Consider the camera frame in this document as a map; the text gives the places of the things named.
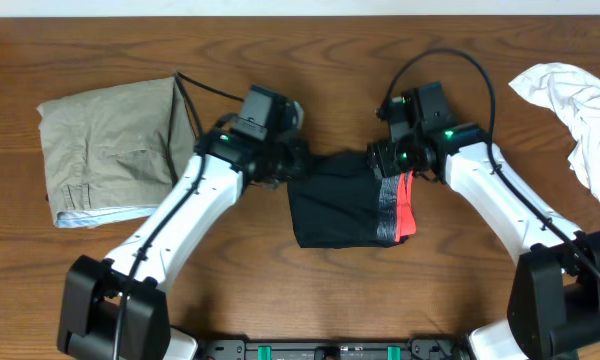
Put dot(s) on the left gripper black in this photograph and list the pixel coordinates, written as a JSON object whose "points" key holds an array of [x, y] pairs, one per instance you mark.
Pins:
{"points": [[300, 165]]}

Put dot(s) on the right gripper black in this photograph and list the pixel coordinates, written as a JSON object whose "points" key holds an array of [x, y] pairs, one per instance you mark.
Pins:
{"points": [[384, 161]]}

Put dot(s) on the black leggings with red waistband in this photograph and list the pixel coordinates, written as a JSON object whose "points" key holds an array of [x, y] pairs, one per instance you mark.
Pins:
{"points": [[341, 204]]}

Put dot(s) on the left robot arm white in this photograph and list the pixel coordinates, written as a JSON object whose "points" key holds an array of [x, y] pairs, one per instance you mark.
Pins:
{"points": [[116, 308]]}

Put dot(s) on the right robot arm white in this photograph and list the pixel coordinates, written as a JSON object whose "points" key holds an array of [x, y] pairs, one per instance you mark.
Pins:
{"points": [[554, 305]]}

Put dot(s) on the folded khaki pants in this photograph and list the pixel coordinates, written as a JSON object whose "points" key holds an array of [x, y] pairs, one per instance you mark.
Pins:
{"points": [[114, 154]]}

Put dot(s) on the white crumpled shirt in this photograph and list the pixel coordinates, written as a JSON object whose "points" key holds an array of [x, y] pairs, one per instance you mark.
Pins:
{"points": [[573, 95]]}

